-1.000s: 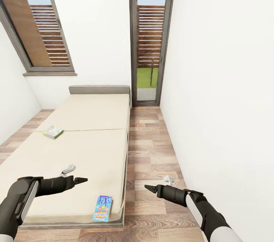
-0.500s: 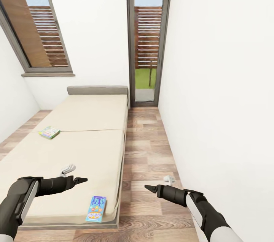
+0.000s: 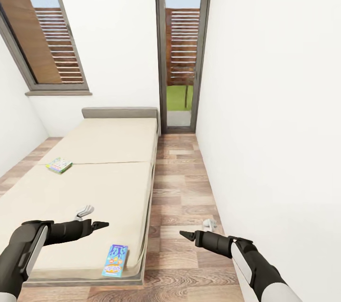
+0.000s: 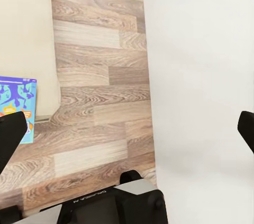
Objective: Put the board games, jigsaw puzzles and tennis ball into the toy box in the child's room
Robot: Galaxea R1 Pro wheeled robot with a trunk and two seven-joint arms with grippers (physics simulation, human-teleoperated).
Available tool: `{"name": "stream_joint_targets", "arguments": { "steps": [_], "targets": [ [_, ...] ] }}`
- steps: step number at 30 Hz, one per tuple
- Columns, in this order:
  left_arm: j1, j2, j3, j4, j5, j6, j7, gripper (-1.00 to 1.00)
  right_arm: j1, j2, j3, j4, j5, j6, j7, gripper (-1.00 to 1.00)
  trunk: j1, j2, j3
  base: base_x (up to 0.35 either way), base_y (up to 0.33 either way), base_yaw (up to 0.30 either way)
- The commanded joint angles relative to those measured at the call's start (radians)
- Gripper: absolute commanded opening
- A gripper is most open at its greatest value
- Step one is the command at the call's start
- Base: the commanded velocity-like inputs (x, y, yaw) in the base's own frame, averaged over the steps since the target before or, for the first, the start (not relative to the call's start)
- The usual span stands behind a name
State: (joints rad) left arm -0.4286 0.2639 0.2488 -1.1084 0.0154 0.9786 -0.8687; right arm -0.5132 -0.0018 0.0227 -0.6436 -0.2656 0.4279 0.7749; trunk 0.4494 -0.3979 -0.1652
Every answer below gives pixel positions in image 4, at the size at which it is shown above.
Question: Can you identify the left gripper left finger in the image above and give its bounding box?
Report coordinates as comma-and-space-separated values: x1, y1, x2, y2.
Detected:
0, 111, 28, 174

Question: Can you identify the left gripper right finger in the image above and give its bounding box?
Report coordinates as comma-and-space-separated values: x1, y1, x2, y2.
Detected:
237, 111, 254, 152

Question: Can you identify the board game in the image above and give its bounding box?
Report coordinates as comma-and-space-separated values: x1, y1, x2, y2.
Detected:
0, 76, 37, 144

